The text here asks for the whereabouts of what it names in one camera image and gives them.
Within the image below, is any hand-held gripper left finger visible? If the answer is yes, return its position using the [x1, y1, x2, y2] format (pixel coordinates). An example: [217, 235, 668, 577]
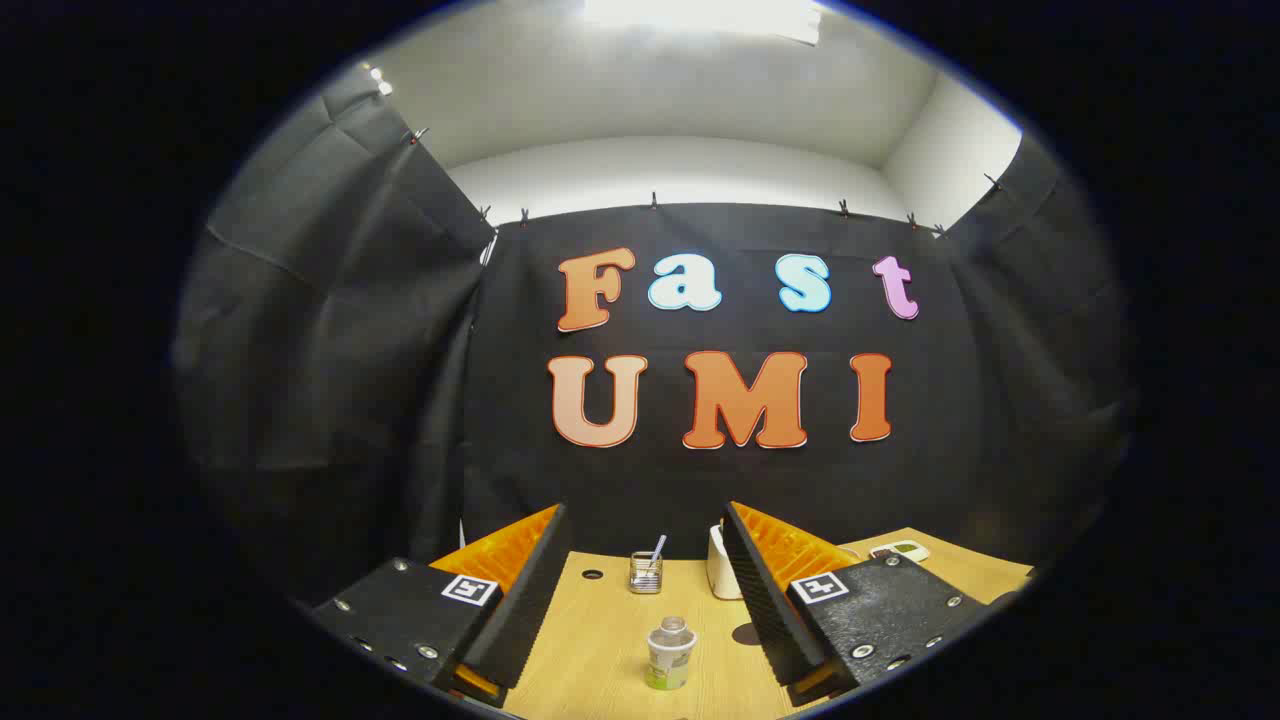
[310, 503, 573, 707]

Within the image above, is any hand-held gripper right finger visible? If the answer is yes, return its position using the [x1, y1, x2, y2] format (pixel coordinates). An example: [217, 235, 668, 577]
[722, 501, 991, 707]

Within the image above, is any white green label juice bottle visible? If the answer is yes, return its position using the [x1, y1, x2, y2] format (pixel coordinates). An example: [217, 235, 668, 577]
[645, 617, 698, 691]

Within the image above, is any white toaster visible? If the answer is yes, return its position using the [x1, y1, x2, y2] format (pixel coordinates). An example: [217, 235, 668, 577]
[706, 523, 743, 601]

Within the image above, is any wooden table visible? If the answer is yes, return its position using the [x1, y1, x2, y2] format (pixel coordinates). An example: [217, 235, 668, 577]
[500, 527, 1036, 720]

